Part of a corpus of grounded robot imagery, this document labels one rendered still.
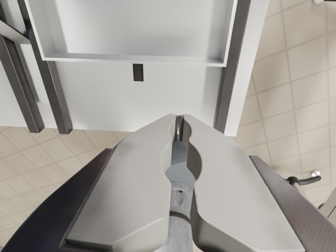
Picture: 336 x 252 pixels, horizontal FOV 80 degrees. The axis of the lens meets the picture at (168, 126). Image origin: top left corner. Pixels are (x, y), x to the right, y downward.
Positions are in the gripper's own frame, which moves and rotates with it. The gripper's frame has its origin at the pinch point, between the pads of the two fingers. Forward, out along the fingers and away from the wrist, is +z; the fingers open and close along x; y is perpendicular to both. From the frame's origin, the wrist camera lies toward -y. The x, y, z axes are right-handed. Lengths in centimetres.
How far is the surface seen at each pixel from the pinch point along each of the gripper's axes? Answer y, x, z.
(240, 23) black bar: -3.7, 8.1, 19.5
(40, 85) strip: 7.3, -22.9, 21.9
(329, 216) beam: 89, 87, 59
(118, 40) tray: -0.5, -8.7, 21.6
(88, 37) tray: -0.7, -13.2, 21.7
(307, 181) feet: 103, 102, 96
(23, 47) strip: 1.2, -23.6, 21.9
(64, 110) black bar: 11.4, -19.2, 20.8
